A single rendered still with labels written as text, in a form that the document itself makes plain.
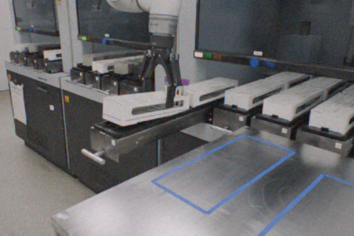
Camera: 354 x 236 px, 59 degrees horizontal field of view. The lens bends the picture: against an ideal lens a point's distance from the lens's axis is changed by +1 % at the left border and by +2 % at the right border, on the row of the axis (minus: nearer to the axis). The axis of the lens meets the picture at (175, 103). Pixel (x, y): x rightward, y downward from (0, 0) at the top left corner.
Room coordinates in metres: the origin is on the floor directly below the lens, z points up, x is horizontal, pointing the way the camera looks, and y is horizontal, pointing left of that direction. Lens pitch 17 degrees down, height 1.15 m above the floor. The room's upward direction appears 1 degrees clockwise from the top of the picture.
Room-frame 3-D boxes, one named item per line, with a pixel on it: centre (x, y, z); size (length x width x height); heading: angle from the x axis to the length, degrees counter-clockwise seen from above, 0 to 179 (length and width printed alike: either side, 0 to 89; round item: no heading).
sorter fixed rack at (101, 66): (1.74, 0.32, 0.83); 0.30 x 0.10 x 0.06; 138
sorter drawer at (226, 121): (1.27, -0.41, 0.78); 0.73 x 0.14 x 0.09; 138
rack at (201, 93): (1.19, -0.13, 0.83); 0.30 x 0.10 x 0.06; 138
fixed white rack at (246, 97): (1.17, -0.32, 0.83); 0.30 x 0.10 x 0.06; 138
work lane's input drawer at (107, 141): (1.06, -0.01, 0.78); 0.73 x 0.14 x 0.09; 138
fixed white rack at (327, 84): (1.30, -0.64, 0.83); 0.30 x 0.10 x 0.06; 138
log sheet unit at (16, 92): (2.30, 1.23, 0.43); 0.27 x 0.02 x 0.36; 48
